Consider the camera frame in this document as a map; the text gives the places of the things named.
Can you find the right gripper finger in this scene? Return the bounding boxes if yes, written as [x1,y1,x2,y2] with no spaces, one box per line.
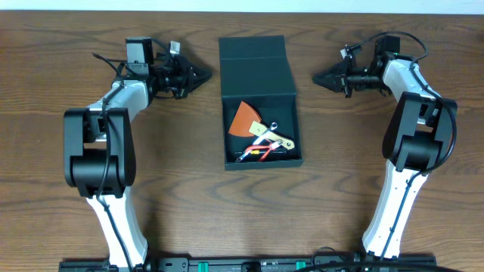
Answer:
[313,77,345,93]
[312,60,346,80]

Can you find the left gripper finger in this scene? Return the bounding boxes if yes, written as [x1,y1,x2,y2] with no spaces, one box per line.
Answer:
[188,63,212,82]
[185,77,206,97]

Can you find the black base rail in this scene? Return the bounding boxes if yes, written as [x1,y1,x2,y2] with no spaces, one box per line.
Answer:
[58,247,437,272]

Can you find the red black pliers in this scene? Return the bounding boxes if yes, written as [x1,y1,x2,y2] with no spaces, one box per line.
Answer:
[236,141,283,162]

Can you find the silver ring wrench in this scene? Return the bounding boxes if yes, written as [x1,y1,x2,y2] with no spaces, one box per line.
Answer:
[251,122,278,146]

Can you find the orange scraper wooden handle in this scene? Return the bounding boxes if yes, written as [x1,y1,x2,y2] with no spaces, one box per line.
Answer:
[228,101,296,150]

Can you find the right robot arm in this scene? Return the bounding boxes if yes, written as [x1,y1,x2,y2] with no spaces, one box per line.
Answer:
[313,51,458,260]

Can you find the dark green box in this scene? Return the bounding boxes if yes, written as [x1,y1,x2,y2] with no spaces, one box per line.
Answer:
[219,36,303,170]

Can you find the black yellow screwdriver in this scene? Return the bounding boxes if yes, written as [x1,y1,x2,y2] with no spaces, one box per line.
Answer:
[234,150,287,156]

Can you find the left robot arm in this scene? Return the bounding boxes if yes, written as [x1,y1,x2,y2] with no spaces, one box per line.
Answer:
[58,55,212,271]

